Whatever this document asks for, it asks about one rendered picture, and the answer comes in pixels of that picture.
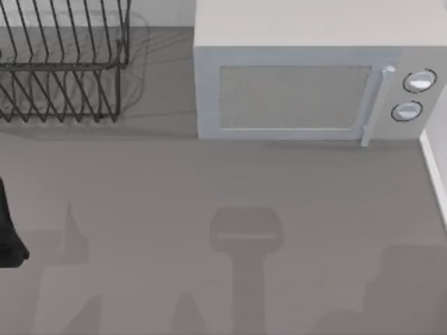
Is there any pale microwave door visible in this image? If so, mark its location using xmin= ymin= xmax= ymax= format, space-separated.
xmin=193 ymin=48 xmax=402 ymax=141

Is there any pale microwave oven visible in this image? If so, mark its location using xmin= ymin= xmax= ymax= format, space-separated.
xmin=193 ymin=0 xmax=447 ymax=148

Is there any small microwave knob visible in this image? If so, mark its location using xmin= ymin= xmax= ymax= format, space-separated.
xmin=390 ymin=100 xmax=424 ymax=123

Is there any large microwave knob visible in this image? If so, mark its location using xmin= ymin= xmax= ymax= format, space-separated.
xmin=402 ymin=68 xmax=438 ymax=94

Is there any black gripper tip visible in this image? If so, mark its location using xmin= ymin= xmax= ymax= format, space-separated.
xmin=0 ymin=178 xmax=30 ymax=269

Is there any black wire dish rack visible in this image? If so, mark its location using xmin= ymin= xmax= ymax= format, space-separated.
xmin=0 ymin=0 xmax=133 ymax=124

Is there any pale microwave door handle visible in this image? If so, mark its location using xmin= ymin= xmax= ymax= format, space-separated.
xmin=360 ymin=64 xmax=397 ymax=148

